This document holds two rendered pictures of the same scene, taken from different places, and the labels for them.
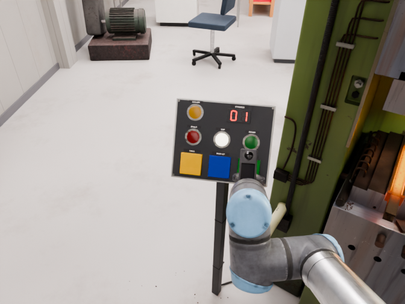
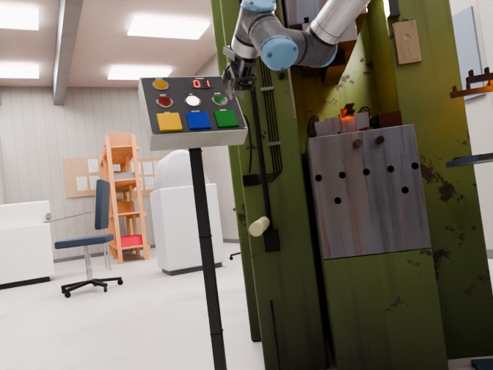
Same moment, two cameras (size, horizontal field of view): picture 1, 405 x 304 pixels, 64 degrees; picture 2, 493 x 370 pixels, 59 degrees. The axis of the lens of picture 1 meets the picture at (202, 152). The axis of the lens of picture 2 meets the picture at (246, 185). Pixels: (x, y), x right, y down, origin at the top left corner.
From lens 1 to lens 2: 1.26 m
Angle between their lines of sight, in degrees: 47
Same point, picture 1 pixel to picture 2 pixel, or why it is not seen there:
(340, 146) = (290, 121)
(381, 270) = (375, 183)
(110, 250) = not seen: outside the picture
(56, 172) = not seen: outside the picture
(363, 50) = not seen: hidden behind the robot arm
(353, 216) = (328, 138)
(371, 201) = (334, 128)
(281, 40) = (173, 247)
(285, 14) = (170, 218)
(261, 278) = (288, 36)
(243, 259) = (269, 25)
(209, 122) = (176, 90)
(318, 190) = (290, 179)
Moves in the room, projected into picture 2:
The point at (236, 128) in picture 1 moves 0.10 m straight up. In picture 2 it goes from (202, 92) to (199, 65)
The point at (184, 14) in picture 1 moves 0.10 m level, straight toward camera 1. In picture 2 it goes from (35, 266) to (36, 267)
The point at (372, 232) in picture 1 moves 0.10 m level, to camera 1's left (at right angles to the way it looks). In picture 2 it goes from (348, 144) to (326, 145)
